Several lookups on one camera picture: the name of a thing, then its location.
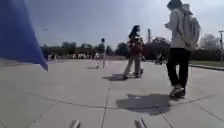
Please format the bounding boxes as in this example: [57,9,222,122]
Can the person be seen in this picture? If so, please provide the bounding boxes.
[94,37,107,70]
[163,0,202,100]
[122,24,146,80]

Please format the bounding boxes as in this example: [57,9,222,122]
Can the robot's own part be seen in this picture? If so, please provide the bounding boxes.
[134,117,148,128]
[68,119,82,128]

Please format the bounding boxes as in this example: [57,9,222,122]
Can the row of trees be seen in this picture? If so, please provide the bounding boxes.
[39,33,224,62]

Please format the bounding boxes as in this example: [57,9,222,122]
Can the low building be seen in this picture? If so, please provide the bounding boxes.
[41,45,98,61]

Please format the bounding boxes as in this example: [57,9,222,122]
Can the grass strip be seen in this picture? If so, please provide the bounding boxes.
[189,59,224,68]

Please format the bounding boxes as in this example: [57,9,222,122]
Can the blue structure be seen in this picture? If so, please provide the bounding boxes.
[0,0,50,72]

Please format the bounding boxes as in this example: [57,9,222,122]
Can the tower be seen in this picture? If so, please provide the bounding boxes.
[147,28,152,44]

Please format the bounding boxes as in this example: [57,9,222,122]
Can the pole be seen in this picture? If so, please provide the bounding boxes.
[218,30,224,62]

